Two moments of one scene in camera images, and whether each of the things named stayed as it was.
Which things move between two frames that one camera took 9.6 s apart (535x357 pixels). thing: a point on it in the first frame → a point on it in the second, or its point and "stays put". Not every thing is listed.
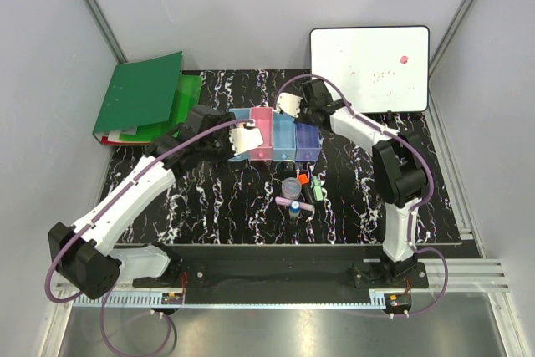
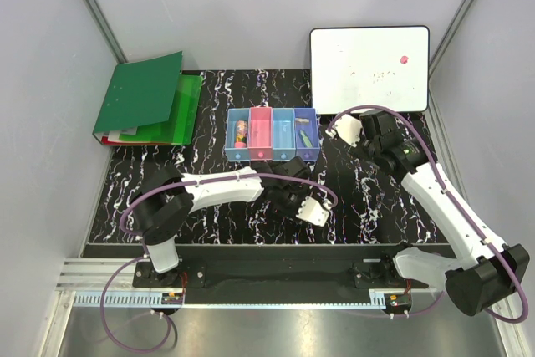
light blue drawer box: x=283 y=137 stays put
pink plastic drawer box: x=263 y=119 stays put
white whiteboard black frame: x=380 y=69 stays put
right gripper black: x=300 y=119 → x=359 y=144
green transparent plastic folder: x=185 y=96 stays put
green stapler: x=318 y=189 → x=305 y=139
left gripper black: x=230 y=152 → x=292 y=213
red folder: x=104 y=140 stays put
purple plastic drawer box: x=308 y=144 stays put
